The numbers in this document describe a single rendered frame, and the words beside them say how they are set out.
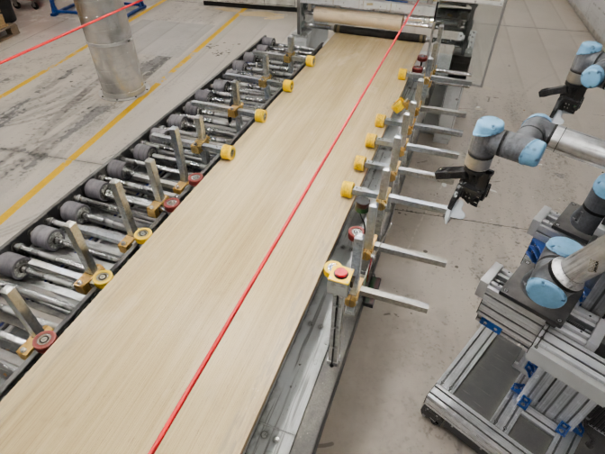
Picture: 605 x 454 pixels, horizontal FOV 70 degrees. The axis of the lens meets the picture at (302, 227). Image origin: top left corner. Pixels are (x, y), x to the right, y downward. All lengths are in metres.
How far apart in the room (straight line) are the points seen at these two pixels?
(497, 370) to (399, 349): 0.55
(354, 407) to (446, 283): 1.11
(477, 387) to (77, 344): 1.84
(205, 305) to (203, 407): 0.41
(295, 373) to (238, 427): 0.47
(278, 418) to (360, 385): 0.88
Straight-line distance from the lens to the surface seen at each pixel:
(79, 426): 1.64
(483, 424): 2.38
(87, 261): 2.04
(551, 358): 1.76
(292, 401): 1.84
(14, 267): 2.33
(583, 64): 2.11
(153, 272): 1.94
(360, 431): 2.48
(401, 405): 2.57
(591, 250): 1.47
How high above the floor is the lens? 2.27
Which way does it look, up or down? 42 degrees down
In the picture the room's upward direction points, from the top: straight up
